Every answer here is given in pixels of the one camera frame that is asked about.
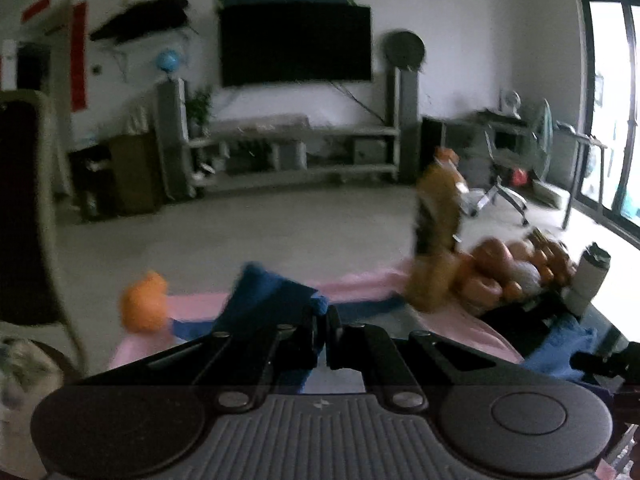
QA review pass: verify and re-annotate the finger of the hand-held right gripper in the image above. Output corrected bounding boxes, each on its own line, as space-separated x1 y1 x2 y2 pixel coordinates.
570 342 640 378

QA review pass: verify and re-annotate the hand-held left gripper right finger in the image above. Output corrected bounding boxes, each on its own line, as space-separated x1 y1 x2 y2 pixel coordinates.
326 310 561 411

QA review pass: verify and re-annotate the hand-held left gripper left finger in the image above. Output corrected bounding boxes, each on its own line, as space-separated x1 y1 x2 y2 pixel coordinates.
82 310 326 411

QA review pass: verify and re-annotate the white tumbler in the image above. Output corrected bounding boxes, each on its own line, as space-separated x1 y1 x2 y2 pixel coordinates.
565 242 612 316

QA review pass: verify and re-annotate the black fruit tray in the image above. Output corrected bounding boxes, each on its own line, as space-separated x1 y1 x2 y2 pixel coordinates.
480 290 581 341

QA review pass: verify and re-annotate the pink blanket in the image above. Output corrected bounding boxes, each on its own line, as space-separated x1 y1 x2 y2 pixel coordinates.
107 267 621 480

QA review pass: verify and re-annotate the pile of fruit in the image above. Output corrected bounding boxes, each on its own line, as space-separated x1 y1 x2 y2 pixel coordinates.
457 235 576 306

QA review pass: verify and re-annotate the orange juice bottle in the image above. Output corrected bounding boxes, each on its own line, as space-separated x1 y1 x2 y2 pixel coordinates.
404 147 463 313

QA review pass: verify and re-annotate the orange plush toy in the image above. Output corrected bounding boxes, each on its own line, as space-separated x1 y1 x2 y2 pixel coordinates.
119 271 170 333

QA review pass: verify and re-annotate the grey television stand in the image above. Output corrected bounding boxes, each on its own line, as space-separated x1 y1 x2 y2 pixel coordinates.
187 115 401 191

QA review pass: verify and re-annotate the black subwoofer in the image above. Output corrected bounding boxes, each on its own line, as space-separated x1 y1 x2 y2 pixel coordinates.
421 116 446 181

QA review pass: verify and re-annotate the tall grey speaker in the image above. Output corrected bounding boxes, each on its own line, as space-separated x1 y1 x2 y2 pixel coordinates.
387 65 421 183
157 79 193 201

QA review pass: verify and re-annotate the standing fan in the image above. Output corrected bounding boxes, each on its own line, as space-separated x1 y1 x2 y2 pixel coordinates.
530 97 555 181

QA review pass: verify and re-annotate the brown cabinet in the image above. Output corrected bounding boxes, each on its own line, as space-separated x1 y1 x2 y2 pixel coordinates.
107 132 163 216

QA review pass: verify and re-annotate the sliding glass door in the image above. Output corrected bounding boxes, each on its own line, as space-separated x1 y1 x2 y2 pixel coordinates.
580 0 640 241

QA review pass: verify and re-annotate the green potted plant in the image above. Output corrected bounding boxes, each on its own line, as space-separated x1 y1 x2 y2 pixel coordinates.
187 85 216 136

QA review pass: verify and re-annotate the grey desk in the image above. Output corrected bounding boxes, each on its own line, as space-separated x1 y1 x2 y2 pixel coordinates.
472 107 531 136

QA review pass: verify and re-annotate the black cabinet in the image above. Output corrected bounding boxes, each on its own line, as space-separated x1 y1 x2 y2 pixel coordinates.
67 145 118 221

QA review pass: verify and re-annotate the black television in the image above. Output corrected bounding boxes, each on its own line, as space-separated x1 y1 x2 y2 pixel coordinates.
220 4 373 88

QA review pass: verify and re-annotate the white plastic bag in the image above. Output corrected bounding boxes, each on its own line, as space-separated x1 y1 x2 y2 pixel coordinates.
0 337 66 466

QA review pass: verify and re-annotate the round black fan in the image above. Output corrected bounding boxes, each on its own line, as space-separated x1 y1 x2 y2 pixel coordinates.
384 30 426 68

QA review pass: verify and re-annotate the blue globe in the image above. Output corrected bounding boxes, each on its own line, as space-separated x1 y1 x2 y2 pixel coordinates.
156 47 183 81

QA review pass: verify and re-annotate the dark red chair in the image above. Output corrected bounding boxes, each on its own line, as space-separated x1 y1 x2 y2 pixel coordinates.
0 89 88 371

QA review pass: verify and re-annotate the black bag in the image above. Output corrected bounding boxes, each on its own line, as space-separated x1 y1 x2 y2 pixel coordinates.
89 0 191 42

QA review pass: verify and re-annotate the grey metal frame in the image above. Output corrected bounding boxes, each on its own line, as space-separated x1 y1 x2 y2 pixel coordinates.
554 121 610 231

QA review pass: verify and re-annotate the long red wall banner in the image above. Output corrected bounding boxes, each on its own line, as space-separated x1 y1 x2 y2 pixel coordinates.
70 2 88 111

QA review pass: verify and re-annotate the short red wall banner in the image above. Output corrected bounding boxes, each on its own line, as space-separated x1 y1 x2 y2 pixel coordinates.
21 0 52 21

